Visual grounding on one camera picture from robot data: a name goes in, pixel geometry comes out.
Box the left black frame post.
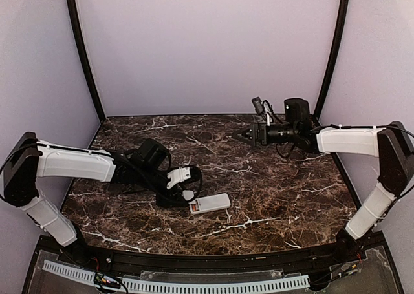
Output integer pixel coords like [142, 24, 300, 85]
[66, 0, 106, 123]

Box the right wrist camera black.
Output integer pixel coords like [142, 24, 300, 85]
[252, 97, 264, 115]

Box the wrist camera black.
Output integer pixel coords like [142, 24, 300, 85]
[252, 97, 264, 115]
[166, 167, 191, 189]

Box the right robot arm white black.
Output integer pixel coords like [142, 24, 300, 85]
[232, 97, 413, 240]

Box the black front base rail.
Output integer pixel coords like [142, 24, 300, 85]
[23, 232, 403, 293]

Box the white battery cover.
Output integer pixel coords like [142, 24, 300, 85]
[182, 190, 196, 202]

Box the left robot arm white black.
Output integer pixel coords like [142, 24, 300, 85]
[1, 132, 197, 247]

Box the right black frame post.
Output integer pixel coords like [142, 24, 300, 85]
[313, 0, 349, 121]

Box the white slotted cable duct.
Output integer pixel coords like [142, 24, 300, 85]
[42, 260, 310, 293]

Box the black frame post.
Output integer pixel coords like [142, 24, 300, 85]
[66, 0, 106, 123]
[313, 0, 349, 121]

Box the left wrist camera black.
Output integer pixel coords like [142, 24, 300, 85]
[166, 167, 191, 189]

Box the white remote control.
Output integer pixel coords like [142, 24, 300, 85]
[189, 193, 231, 215]

